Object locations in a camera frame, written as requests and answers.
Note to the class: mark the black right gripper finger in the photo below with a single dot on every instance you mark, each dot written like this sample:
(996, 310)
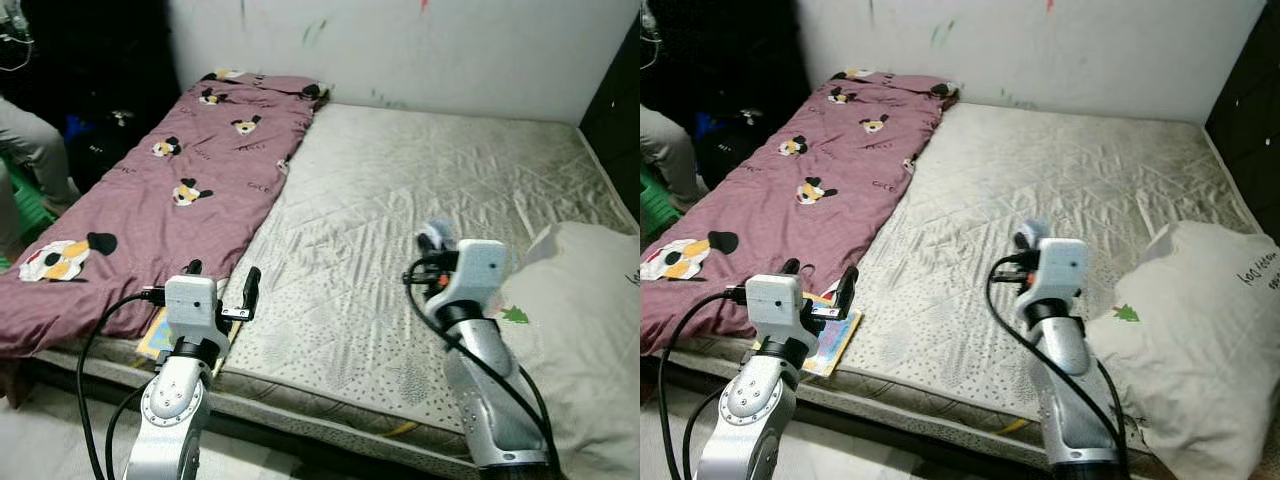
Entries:
(429, 251)
(1023, 249)

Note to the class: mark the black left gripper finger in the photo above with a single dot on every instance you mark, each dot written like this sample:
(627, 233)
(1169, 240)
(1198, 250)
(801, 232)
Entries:
(847, 290)
(791, 267)
(252, 292)
(193, 268)

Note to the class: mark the colourful yellow-edged children's board book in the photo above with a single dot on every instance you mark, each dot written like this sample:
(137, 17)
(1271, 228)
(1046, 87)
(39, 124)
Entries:
(835, 345)
(155, 335)

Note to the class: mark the white pillow with green tree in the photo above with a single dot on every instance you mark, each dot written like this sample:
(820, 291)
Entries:
(1200, 340)
(580, 330)

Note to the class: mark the beige quilted mattress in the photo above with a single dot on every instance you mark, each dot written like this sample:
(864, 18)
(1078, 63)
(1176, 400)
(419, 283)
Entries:
(1000, 250)
(400, 250)

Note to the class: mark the pink cartoon print blanket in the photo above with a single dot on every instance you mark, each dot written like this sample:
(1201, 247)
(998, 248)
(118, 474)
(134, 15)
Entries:
(830, 200)
(200, 200)

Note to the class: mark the black bag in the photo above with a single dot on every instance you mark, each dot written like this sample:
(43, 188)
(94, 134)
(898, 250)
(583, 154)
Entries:
(740, 145)
(110, 145)

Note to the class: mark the green plastic stool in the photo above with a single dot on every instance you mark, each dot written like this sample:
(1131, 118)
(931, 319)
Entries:
(655, 210)
(25, 215)

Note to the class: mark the person in grey trousers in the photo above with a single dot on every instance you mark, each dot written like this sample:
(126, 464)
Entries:
(35, 150)
(665, 150)

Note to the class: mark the black tufted headboard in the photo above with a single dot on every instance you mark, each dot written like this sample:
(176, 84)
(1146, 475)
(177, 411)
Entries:
(1250, 120)
(615, 130)

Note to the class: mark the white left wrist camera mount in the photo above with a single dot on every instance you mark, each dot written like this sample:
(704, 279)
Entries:
(775, 300)
(190, 305)

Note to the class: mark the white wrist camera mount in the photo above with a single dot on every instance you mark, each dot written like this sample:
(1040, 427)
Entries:
(1062, 268)
(478, 270)
(190, 305)
(775, 300)

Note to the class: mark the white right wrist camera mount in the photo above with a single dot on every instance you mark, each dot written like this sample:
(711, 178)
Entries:
(478, 270)
(1062, 268)

